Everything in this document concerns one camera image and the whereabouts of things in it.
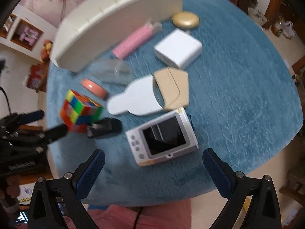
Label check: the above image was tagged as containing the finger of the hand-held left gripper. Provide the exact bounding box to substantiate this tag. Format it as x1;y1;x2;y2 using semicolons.
31;124;69;146
14;110;45;126

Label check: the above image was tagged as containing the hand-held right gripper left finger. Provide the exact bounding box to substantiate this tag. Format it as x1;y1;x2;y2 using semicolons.
28;148;106;229

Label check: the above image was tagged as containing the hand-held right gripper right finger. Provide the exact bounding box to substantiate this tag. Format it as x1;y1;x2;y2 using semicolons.
202;148;283;229

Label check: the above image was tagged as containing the colourful puzzle cube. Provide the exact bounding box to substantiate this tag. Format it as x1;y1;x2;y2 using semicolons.
59;89;104;133

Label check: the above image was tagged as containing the small black clip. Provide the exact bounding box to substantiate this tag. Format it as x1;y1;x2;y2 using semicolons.
87;117;123;139

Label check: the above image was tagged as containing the pink correction tape dispenser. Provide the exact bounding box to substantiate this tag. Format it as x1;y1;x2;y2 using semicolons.
81;78;109;101

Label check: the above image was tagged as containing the clear plastic cap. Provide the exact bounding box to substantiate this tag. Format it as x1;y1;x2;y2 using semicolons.
92;59;133;85

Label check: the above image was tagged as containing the white plastic storage tray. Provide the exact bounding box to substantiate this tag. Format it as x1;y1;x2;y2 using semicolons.
49;0;184;73

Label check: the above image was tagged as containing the white box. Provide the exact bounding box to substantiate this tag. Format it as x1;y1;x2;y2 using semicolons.
154;28;203;69

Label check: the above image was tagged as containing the person's left hand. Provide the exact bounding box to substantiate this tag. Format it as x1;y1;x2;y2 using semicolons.
0;175;21;211

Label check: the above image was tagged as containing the red printed bag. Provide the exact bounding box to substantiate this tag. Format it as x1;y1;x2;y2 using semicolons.
26;63;48;91

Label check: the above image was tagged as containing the brown stuffed toy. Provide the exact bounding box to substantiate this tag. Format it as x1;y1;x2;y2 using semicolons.
40;39;53;64

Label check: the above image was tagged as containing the person's pink clothing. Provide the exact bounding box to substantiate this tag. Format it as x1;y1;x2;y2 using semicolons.
63;199;192;229

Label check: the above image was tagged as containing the blue plush blanket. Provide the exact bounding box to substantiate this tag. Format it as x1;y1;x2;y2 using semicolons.
45;0;304;207

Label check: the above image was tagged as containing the purple toy figure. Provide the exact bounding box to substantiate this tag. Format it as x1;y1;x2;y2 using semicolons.
20;27;40;44

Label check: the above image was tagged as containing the white hand mirror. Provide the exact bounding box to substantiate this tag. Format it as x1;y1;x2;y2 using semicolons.
106;75;165;117

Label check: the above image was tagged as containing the small tan cardboard box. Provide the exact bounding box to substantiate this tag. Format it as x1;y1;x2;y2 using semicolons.
152;67;190;111

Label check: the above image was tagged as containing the wooden chair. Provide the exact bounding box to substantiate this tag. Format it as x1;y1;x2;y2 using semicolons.
291;57;305;96

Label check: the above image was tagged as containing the round gold compact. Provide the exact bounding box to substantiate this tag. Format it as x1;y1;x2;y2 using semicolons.
172;11;200;32

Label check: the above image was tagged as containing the clear plastic bag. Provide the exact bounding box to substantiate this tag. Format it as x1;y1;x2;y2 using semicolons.
272;17;294;39

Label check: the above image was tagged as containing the wooden furniture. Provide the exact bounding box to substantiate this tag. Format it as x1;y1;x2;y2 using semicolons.
262;0;289;29

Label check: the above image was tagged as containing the wooden wall niche shelf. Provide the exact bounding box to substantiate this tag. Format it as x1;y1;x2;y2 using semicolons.
0;13;45;52

